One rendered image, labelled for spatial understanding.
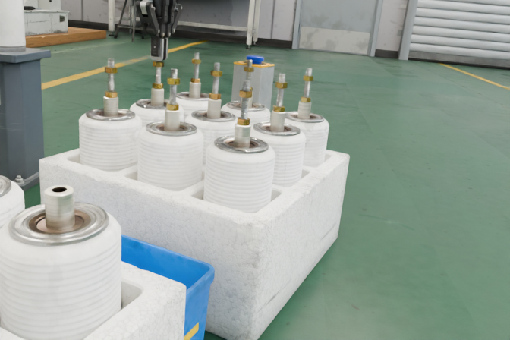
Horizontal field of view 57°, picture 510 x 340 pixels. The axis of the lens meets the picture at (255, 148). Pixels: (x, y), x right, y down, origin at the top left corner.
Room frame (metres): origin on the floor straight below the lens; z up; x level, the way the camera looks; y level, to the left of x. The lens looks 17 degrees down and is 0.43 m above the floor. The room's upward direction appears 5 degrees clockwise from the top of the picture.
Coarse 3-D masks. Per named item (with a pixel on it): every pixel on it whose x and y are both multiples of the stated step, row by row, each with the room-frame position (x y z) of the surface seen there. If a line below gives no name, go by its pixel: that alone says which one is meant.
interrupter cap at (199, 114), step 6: (192, 114) 0.77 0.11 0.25; (198, 114) 0.77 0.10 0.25; (204, 114) 0.79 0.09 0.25; (222, 114) 0.80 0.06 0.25; (228, 114) 0.80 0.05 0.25; (204, 120) 0.74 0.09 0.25; (210, 120) 0.74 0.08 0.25; (216, 120) 0.74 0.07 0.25; (222, 120) 0.75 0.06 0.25; (228, 120) 0.75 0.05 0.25; (234, 120) 0.77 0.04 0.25
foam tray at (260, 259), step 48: (96, 192) 0.63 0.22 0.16; (144, 192) 0.60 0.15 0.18; (192, 192) 0.61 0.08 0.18; (288, 192) 0.64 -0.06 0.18; (336, 192) 0.81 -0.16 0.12; (144, 240) 0.60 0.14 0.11; (192, 240) 0.56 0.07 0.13; (240, 240) 0.53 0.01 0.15; (288, 240) 0.61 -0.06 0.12; (240, 288) 0.53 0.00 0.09; (288, 288) 0.63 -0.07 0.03; (240, 336) 0.53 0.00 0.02
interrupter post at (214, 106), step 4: (208, 100) 0.78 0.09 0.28; (212, 100) 0.77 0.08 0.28; (216, 100) 0.77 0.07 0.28; (220, 100) 0.78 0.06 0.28; (208, 104) 0.77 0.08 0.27; (212, 104) 0.77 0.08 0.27; (216, 104) 0.77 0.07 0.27; (220, 104) 0.78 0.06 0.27; (208, 108) 0.77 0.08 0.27; (212, 108) 0.77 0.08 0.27; (216, 108) 0.77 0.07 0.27; (220, 108) 0.78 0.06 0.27; (208, 112) 0.77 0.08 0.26; (212, 112) 0.77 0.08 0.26; (216, 112) 0.77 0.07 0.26; (208, 116) 0.77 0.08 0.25; (212, 116) 0.77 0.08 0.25; (216, 116) 0.77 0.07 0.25
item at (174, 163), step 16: (144, 128) 0.66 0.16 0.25; (144, 144) 0.64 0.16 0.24; (160, 144) 0.63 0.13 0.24; (176, 144) 0.63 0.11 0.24; (192, 144) 0.64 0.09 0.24; (144, 160) 0.64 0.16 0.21; (160, 160) 0.63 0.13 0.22; (176, 160) 0.63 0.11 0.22; (192, 160) 0.64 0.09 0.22; (144, 176) 0.64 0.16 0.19; (160, 176) 0.63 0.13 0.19; (176, 176) 0.63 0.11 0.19; (192, 176) 0.64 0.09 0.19
